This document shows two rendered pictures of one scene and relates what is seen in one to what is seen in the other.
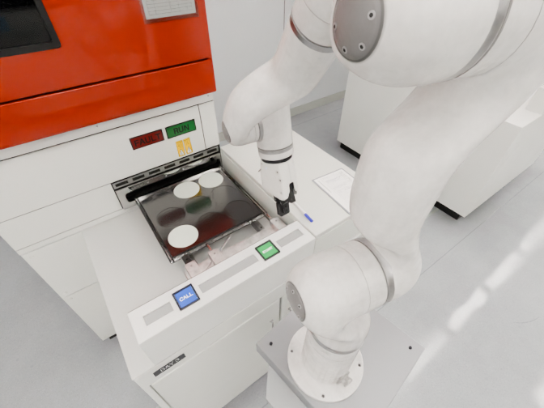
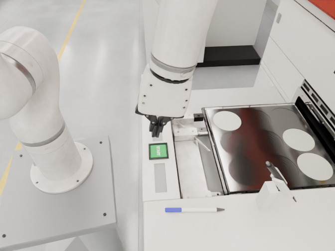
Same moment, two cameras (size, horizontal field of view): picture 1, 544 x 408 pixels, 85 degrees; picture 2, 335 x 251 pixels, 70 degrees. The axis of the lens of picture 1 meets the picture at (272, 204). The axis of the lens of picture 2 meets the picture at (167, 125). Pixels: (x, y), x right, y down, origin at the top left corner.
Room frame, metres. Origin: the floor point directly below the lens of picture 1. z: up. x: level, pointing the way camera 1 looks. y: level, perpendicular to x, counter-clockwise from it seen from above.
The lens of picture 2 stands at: (0.79, -0.34, 1.51)
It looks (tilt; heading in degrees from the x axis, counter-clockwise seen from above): 46 degrees down; 121
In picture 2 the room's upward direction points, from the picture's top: straight up
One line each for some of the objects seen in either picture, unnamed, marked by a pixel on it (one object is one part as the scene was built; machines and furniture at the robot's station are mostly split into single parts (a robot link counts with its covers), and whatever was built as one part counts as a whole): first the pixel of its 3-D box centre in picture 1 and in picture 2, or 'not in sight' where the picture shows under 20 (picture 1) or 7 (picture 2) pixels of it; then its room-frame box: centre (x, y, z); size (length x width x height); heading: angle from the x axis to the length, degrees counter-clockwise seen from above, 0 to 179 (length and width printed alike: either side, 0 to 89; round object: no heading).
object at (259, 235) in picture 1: (240, 255); (188, 157); (0.60, 0.10, 0.87); 0.36 x 0.08 x 0.03; 126
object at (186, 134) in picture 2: (218, 261); (185, 134); (0.55, 0.17, 0.89); 0.08 x 0.03 x 0.03; 36
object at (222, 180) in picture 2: (223, 235); (213, 145); (0.66, 0.17, 0.90); 0.38 x 0.01 x 0.01; 126
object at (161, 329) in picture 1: (233, 285); (156, 135); (0.47, 0.12, 0.89); 0.55 x 0.09 x 0.14; 126
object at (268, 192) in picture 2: not in sight; (276, 190); (0.86, 0.01, 1.03); 0.06 x 0.04 x 0.13; 36
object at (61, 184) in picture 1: (118, 167); (317, 74); (0.87, 0.56, 1.02); 0.82 x 0.03 x 0.40; 126
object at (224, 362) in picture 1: (241, 284); not in sight; (0.77, 0.15, 0.41); 0.97 x 0.64 x 0.82; 126
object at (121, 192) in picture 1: (173, 179); (324, 135); (0.97, 0.41, 0.89); 0.44 x 0.02 x 0.10; 126
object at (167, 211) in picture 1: (198, 205); (266, 141); (0.81, 0.28, 0.90); 0.34 x 0.34 x 0.01; 36
